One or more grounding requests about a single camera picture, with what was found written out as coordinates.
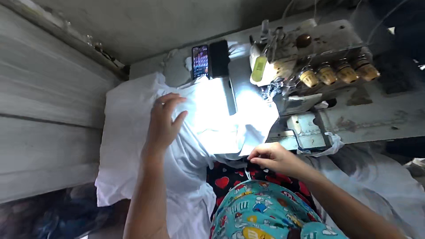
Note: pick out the person's right hand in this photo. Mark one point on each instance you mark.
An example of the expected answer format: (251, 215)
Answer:
(282, 162)

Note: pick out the person's left hand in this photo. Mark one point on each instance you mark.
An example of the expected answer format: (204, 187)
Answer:
(162, 127)

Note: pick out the person's left fingers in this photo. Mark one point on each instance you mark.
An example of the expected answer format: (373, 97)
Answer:
(164, 99)

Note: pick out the person's left thumb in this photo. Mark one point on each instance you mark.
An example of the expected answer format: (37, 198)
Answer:
(179, 120)

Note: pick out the person's right thumb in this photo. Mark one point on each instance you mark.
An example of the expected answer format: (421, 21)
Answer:
(262, 161)

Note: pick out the person's right fingers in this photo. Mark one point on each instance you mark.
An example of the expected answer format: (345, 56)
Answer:
(262, 150)

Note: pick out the person's left index finger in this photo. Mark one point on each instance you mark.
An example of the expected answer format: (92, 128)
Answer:
(172, 103)

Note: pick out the white fabric garment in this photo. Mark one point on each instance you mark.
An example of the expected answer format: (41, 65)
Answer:
(124, 132)

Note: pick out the person's left forearm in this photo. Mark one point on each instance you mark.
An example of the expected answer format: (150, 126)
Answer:
(149, 199)

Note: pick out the person's right forearm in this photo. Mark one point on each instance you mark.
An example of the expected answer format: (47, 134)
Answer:
(348, 204)

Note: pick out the small white scrap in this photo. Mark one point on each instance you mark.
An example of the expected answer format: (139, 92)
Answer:
(188, 63)

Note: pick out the person's legs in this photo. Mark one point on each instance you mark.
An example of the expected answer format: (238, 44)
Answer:
(220, 182)

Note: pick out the phone with lit screen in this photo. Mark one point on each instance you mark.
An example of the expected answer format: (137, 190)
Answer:
(200, 61)

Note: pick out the person's body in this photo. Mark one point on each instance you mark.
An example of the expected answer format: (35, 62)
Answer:
(265, 212)

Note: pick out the black flat rectangular case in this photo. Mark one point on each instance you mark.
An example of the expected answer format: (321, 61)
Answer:
(219, 58)

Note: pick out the white plastic bag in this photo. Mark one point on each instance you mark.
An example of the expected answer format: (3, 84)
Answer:
(334, 146)

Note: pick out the sewing machine with yellow knobs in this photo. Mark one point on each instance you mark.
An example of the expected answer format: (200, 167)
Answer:
(285, 53)

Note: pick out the grey wooden panel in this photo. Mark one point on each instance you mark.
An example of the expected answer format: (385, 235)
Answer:
(49, 99)

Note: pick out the large whitish cloth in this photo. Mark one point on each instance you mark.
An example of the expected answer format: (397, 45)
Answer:
(398, 189)

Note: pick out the dark pile of fabric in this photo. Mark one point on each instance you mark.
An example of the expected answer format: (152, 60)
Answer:
(49, 214)

